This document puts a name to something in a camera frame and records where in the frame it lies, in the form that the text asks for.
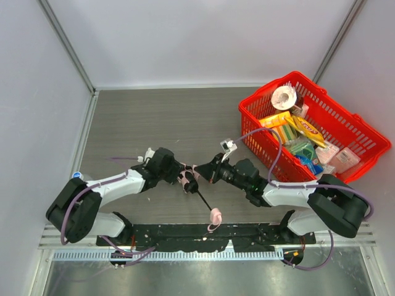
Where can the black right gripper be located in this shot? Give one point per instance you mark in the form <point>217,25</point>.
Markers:
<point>216,170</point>

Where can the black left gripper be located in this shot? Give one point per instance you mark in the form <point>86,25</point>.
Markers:
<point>180,172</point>

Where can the pink and black umbrella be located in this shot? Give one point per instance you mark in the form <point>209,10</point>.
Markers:
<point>188,178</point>

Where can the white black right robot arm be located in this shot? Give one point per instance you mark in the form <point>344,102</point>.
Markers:
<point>320,205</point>

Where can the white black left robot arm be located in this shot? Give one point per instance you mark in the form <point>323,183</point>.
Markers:
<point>75,211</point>

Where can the orange snack box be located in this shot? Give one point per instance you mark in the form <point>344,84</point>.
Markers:
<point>275,120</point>

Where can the yellow green sponge pack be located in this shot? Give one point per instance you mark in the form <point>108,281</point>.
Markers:
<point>284,134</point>

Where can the green snack packet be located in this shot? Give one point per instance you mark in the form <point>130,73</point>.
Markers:
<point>302,147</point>

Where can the clear plastic water bottle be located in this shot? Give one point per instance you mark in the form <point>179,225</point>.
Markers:
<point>83,176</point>

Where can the toilet paper roll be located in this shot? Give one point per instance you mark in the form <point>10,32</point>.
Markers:
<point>284,97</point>

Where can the red plastic shopping basket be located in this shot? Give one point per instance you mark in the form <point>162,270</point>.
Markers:
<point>333,121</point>

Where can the yellow Lays chips bag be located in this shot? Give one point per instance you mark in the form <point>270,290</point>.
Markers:
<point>306,129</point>

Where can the blue snack packet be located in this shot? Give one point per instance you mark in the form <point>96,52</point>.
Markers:
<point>314,165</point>

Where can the dark brown jar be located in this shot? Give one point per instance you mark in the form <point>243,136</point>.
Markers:
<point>298,106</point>

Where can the pink packaged item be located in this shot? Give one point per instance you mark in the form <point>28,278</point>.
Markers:
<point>325,154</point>

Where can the clear labelled plastic container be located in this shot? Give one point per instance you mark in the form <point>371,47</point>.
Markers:
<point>344,160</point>

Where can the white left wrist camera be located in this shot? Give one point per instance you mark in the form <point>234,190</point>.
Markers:
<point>147,156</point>

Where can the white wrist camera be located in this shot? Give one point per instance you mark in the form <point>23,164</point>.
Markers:
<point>147,156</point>
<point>228,147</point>

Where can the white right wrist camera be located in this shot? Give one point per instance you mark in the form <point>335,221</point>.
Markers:
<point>228,147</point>

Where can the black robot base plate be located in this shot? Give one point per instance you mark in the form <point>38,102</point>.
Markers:
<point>245,237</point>

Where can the white slotted cable duct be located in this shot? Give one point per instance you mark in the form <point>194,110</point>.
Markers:
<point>109,255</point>

